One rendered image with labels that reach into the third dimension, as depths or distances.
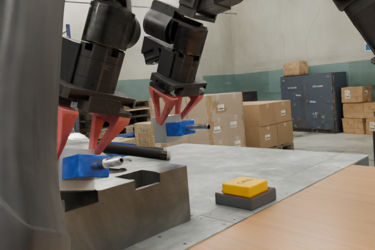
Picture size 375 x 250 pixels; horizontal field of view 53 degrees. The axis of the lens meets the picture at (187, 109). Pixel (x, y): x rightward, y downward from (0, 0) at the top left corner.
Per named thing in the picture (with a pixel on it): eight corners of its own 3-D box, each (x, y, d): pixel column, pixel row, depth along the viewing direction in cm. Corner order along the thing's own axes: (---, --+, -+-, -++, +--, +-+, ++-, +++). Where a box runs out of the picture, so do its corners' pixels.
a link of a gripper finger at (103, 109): (46, 150, 51) (63, 82, 49) (93, 152, 55) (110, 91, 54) (67, 169, 46) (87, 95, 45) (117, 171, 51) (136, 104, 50)
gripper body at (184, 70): (148, 81, 73) (156, 44, 71) (184, 78, 81) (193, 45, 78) (169, 95, 70) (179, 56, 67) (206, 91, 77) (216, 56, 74)
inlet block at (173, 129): (219, 139, 72) (215, 110, 72) (201, 143, 69) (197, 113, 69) (172, 139, 82) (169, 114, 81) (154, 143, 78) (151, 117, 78)
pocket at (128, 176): (163, 196, 57) (160, 172, 57) (135, 206, 53) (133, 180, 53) (143, 192, 60) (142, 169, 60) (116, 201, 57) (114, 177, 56)
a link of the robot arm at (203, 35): (160, 49, 73) (169, 13, 70) (178, 48, 77) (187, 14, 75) (188, 62, 69) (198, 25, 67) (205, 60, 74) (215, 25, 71)
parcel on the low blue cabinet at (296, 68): (309, 74, 759) (308, 60, 757) (299, 75, 739) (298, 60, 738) (292, 76, 793) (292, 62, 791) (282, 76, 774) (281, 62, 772)
